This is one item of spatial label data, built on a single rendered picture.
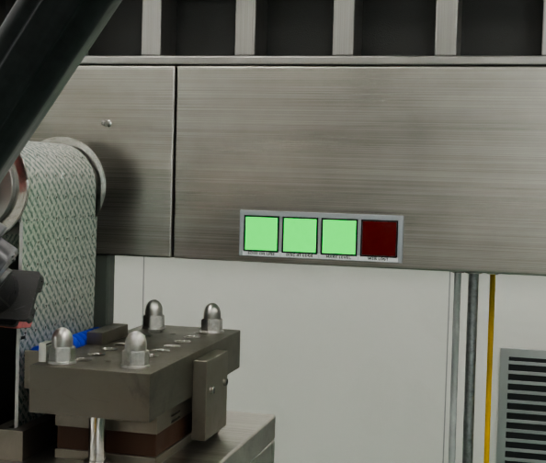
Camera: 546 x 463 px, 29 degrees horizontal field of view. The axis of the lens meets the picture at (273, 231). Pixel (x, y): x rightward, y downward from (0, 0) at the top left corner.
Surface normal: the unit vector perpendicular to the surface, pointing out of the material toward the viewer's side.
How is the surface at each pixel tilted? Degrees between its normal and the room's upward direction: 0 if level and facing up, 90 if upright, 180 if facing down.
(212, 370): 90
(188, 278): 90
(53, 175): 74
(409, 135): 90
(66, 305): 91
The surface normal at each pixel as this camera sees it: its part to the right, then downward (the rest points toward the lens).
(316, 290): -0.25, 0.04
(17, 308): -0.19, -0.44
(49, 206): 0.97, 0.04
